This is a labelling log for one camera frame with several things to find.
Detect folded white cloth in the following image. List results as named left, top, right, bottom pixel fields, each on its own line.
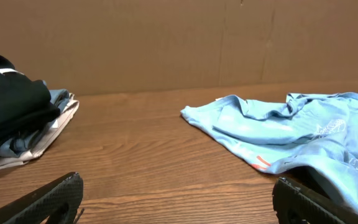
left=0, top=93, right=80, bottom=170

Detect folded black shirt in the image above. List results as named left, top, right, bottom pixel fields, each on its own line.
left=0, top=55, right=60, bottom=147

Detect folded blue jeans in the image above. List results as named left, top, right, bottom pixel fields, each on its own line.
left=0, top=89, right=70, bottom=157

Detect light blue t-shirt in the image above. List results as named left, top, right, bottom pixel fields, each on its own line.
left=181, top=92, right=358, bottom=214

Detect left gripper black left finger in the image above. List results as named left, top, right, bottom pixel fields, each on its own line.
left=0, top=172, right=84, bottom=224

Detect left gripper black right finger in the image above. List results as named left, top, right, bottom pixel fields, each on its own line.
left=272, top=177, right=358, bottom=224

